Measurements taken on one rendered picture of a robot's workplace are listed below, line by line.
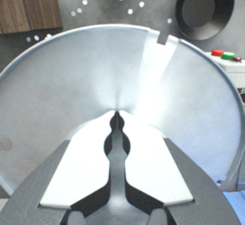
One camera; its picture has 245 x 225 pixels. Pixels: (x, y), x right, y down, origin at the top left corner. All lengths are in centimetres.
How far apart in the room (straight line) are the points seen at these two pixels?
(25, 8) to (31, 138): 51
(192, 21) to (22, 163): 95
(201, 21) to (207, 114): 87
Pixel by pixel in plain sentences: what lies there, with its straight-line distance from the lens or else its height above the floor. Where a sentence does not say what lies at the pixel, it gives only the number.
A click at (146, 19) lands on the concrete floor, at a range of 92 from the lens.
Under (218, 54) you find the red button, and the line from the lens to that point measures 43.
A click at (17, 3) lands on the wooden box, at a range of 64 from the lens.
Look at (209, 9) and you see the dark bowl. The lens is 103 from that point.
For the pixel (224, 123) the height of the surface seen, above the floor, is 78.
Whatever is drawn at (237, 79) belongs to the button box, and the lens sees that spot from 38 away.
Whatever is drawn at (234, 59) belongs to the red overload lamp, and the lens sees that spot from 38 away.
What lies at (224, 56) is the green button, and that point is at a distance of 40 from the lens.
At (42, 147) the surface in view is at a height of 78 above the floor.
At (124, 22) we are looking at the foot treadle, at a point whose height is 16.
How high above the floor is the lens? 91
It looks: 63 degrees down
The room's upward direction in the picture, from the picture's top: 176 degrees clockwise
